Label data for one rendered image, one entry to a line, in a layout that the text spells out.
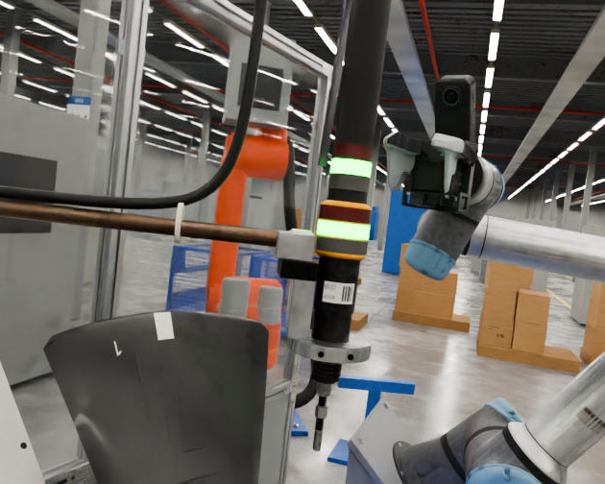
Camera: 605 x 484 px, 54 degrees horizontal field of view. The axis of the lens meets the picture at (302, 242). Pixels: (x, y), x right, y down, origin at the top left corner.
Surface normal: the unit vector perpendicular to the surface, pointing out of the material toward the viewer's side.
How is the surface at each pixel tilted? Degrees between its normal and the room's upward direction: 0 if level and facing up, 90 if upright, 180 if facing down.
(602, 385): 78
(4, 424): 50
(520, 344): 90
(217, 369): 44
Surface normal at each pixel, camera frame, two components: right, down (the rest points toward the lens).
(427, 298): -0.24, 0.02
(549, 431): -0.66, -0.33
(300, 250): 0.11, 0.07
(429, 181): -0.48, -0.01
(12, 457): 0.74, -0.54
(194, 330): 0.33, -0.65
